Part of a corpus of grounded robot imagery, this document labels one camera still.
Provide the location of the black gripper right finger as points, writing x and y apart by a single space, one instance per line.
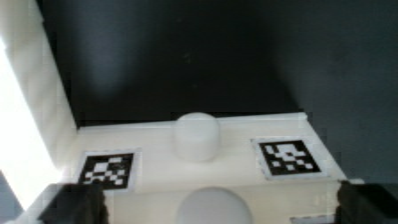
367 203

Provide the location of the white drawer box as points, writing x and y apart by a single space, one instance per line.
266 204
200 151

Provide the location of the white front drawer box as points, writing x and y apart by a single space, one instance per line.
266 204

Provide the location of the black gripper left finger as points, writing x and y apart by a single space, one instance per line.
76 205

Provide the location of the white drawer cabinet frame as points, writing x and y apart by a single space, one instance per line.
37 130

